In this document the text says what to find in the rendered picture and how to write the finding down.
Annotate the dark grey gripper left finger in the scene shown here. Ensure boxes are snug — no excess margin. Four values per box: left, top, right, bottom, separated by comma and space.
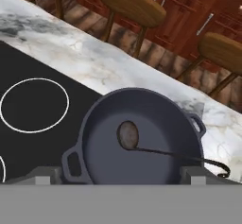
5, 165, 63, 186

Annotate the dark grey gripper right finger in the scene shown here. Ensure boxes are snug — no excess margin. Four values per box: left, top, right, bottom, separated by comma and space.
180, 165, 241, 186

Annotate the dark metal ladle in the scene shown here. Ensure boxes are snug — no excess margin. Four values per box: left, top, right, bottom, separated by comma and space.
116, 120, 232, 179

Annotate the red-brown wooden cabinet run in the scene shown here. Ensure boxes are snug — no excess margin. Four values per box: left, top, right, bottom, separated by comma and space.
75, 0, 242, 74

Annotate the black hob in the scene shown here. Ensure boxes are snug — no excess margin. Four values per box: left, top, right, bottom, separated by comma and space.
0, 40, 103, 184

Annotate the dark grey two-handled pot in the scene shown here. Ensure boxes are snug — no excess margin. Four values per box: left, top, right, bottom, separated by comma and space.
60, 87, 207, 185

